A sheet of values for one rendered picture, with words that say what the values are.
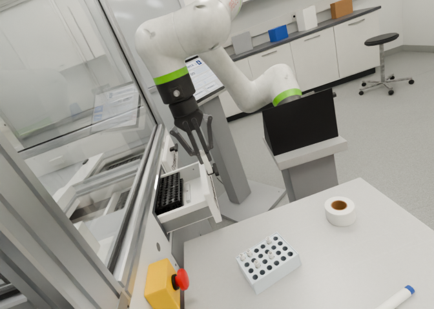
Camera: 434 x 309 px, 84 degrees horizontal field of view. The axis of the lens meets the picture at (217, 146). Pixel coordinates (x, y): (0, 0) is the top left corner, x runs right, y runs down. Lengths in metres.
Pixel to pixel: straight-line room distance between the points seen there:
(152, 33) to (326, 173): 0.88
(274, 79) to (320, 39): 2.88
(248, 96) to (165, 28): 0.63
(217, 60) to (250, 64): 2.65
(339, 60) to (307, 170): 3.14
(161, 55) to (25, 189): 0.39
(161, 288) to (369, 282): 0.40
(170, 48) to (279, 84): 0.61
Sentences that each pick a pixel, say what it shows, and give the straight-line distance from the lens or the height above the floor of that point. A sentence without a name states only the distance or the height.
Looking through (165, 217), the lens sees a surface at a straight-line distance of 0.71.
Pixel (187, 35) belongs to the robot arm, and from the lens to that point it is 0.57.
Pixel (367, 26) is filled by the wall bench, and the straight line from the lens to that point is 4.26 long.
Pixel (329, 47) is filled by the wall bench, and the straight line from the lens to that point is 4.02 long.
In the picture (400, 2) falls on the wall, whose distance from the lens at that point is 5.36.
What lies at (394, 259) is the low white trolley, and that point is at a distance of 0.66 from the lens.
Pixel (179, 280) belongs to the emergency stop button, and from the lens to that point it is 0.54.
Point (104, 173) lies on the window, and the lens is 0.56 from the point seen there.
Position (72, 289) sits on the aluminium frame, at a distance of 0.38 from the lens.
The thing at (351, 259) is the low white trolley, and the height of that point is 0.76.
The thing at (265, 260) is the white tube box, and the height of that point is 0.79.
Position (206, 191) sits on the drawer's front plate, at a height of 0.93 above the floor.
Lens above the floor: 1.28
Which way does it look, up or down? 24 degrees down
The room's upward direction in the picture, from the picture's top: 21 degrees counter-clockwise
